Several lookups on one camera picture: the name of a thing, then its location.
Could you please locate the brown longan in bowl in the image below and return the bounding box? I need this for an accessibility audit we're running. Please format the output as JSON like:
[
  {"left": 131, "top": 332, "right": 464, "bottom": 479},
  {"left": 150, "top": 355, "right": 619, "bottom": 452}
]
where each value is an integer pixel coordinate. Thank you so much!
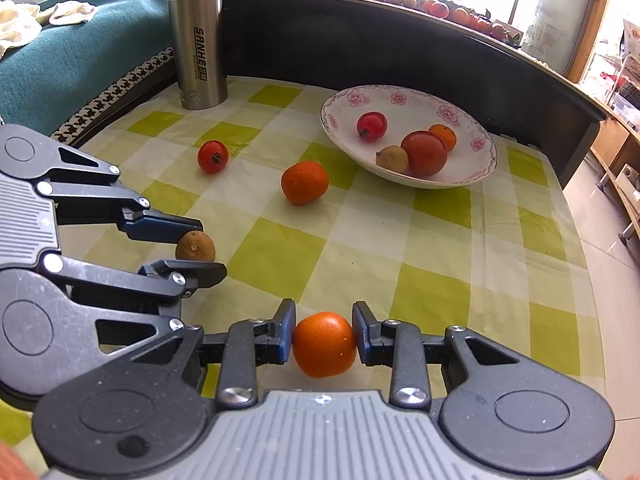
[{"left": 375, "top": 145, "right": 410, "bottom": 174}]

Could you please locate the teal sofa cover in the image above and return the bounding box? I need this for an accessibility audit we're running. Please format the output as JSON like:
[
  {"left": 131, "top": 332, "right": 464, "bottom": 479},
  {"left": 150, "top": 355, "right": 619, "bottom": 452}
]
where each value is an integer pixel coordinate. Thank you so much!
[{"left": 1, "top": 0, "right": 175, "bottom": 143}]

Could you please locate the green checkered tablecloth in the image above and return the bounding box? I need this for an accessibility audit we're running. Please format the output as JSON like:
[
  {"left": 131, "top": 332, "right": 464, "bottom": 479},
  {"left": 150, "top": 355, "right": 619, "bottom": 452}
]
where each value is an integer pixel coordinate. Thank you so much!
[{"left": 0, "top": 75, "right": 609, "bottom": 470}]

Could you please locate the small orange kumquat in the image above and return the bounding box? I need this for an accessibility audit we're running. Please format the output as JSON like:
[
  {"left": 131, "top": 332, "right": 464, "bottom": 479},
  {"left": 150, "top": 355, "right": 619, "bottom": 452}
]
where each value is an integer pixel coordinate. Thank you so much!
[{"left": 428, "top": 124, "right": 457, "bottom": 152}]

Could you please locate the large red tomato in bowl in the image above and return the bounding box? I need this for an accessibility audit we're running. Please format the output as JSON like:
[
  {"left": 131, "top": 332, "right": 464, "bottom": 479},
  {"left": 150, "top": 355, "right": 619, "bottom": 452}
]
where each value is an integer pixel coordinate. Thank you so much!
[{"left": 400, "top": 130, "right": 448, "bottom": 178}]

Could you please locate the red tomato with stem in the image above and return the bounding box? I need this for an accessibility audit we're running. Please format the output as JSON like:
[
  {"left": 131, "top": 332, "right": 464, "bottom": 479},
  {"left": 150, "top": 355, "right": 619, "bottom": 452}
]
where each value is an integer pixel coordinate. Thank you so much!
[{"left": 196, "top": 140, "right": 230, "bottom": 174}]

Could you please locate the dark coffee table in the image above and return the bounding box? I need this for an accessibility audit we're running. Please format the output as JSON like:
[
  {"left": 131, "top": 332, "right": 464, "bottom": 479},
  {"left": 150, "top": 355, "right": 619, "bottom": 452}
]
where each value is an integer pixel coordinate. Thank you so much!
[{"left": 221, "top": 0, "right": 606, "bottom": 185}]

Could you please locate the wooden tv stand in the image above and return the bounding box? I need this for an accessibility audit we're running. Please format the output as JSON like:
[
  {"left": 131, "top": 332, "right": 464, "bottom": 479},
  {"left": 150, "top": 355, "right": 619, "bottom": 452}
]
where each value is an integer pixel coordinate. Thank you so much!
[{"left": 590, "top": 112, "right": 639, "bottom": 246}]

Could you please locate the brown longan fruit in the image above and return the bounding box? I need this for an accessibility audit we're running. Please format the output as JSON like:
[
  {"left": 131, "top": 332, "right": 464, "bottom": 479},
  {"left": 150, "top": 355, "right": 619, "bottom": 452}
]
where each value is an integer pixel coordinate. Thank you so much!
[{"left": 175, "top": 231, "right": 216, "bottom": 261}]

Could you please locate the stainless steel thermos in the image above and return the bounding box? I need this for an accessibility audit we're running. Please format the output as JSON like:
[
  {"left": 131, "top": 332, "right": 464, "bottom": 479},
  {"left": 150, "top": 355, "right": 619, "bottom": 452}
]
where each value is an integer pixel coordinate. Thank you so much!
[{"left": 168, "top": 0, "right": 228, "bottom": 110}]

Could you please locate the red oval tomato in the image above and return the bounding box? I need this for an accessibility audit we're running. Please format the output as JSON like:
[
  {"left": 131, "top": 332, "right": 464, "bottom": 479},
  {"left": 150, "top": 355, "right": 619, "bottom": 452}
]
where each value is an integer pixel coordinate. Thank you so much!
[{"left": 356, "top": 112, "right": 388, "bottom": 142}]

